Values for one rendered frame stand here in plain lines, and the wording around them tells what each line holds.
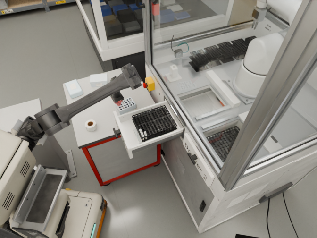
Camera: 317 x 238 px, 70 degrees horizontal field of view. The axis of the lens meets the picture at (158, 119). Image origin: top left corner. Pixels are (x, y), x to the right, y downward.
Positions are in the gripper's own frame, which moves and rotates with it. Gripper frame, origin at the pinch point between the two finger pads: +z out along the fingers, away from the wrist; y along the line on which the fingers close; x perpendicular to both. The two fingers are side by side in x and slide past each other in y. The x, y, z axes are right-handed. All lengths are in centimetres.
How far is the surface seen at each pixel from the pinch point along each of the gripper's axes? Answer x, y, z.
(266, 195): -67, -94, 47
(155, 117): -12.9, -28.9, -8.9
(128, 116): 0.2, -17.9, -5.8
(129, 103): -7.4, -1.3, 2.6
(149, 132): -4.4, -36.9, -9.3
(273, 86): -19, -81, -76
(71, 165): 52, 21, 79
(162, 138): -9.7, -43.2, -7.6
